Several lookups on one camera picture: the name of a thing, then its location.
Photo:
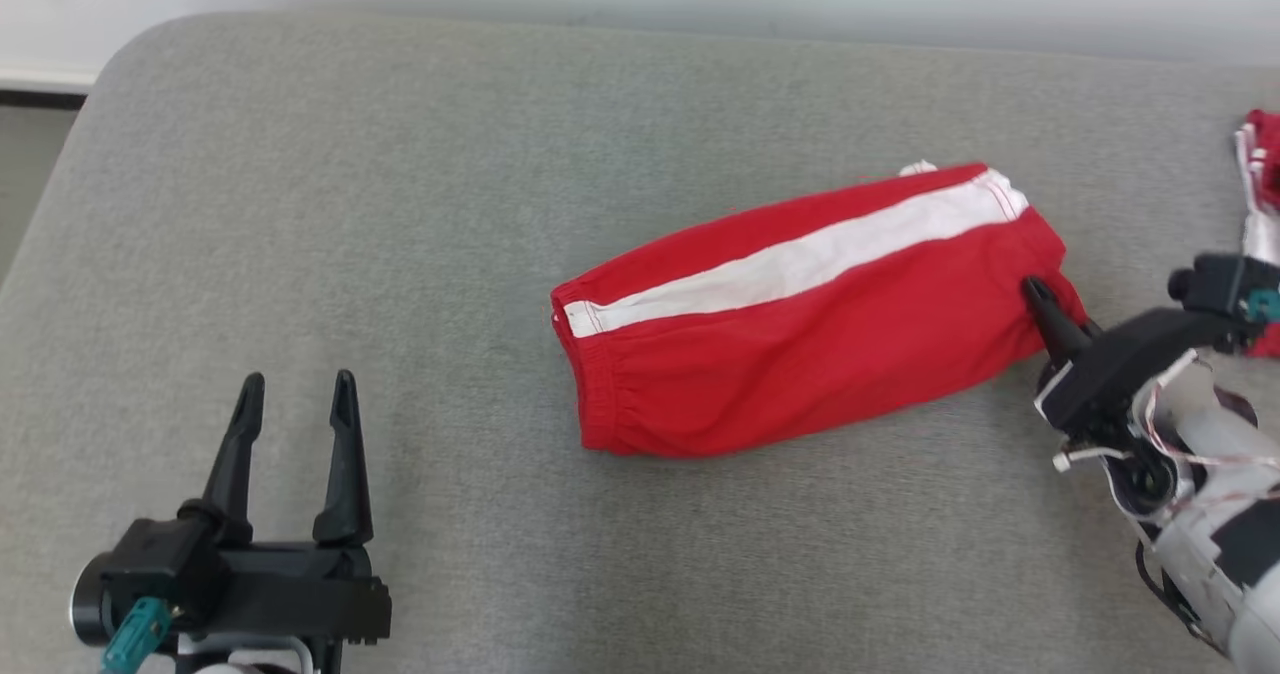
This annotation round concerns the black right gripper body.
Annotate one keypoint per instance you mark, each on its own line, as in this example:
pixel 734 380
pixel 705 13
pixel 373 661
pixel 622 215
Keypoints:
pixel 1120 364

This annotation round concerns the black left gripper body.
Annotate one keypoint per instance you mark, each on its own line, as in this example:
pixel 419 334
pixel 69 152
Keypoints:
pixel 300 594

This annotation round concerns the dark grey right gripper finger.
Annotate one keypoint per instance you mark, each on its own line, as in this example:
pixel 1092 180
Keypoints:
pixel 1055 319

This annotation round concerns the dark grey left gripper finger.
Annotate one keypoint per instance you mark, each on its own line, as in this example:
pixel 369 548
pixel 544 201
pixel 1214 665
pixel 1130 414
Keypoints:
pixel 345 464
pixel 235 464

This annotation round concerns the red jersey with number print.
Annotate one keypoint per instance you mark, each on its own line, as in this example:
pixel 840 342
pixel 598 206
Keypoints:
pixel 1268 154

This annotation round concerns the red shorts with white stripe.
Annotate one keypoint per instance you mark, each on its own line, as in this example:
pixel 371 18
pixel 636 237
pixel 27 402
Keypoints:
pixel 800 354

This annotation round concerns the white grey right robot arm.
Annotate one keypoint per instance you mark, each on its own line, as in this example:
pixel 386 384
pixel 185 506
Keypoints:
pixel 1200 514

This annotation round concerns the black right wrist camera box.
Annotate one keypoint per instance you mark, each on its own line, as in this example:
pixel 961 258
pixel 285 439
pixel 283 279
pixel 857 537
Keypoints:
pixel 1215 284

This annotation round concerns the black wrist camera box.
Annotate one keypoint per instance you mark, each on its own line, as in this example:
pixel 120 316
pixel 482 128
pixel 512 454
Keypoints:
pixel 1215 284
pixel 150 564

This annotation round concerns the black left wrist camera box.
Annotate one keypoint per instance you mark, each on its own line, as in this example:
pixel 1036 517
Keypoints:
pixel 150 564

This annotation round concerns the white and dark wall baseboard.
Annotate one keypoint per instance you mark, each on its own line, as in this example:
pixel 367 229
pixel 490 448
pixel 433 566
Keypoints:
pixel 40 89

